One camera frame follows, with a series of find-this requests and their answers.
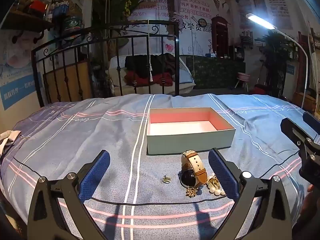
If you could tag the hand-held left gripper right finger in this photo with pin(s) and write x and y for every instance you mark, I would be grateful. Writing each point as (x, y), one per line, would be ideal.
(221, 172)

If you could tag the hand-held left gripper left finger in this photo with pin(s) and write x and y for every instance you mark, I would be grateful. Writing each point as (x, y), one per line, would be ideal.
(96, 172)

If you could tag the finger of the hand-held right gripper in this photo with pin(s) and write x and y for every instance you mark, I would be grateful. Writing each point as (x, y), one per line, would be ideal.
(311, 120)
(292, 130)

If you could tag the gold snowflake brooch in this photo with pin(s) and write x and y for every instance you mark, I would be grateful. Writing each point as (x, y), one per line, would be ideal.
(193, 192)

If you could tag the pale green box pink inside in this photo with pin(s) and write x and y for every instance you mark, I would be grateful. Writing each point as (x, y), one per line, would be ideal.
(190, 142)

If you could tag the small gold earring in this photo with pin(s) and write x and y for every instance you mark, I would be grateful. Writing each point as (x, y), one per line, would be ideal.
(166, 179)

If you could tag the person's right hand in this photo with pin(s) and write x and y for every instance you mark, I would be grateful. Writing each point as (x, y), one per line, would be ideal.
(310, 188)

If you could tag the wooden crate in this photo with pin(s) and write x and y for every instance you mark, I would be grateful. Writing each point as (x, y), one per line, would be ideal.
(305, 101)

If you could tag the blue plaid bed sheet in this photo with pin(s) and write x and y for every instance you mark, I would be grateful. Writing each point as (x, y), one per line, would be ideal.
(75, 142)

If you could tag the potted green plant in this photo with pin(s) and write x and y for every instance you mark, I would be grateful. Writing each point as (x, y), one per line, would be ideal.
(273, 62)

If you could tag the pink stool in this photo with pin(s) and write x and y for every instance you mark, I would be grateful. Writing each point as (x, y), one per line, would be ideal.
(242, 76)

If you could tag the white cloth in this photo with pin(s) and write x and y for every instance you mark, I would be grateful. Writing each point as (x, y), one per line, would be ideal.
(8, 138)

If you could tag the wooden board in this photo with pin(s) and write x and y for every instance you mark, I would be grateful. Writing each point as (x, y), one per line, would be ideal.
(72, 80)

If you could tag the green patterned counter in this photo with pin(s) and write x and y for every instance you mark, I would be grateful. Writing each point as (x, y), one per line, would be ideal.
(215, 72)

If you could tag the red clothing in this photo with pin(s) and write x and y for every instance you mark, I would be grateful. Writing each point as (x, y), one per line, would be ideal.
(142, 81)

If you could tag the white floor lamp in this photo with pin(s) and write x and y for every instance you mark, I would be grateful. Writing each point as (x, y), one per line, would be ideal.
(260, 21)

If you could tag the black clothing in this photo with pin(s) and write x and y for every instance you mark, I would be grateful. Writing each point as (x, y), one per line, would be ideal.
(140, 65)

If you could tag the red telephone booth cabinet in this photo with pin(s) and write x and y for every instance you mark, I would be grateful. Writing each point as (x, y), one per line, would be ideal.
(220, 37)

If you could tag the green round tin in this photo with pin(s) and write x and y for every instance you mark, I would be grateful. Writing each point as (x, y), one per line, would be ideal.
(72, 23)

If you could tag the red box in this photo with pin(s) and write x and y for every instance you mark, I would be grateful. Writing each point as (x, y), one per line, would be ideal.
(38, 5)

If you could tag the blue skin care wall poster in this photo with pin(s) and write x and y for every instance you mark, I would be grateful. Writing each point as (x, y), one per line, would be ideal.
(17, 80)

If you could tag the black metal bed frame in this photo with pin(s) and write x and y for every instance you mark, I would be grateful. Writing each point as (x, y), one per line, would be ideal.
(107, 41)

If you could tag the large printed wall banner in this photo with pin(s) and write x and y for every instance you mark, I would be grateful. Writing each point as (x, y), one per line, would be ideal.
(195, 10)

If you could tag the wooden wall shelf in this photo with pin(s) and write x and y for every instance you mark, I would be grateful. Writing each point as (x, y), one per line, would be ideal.
(27, 22)

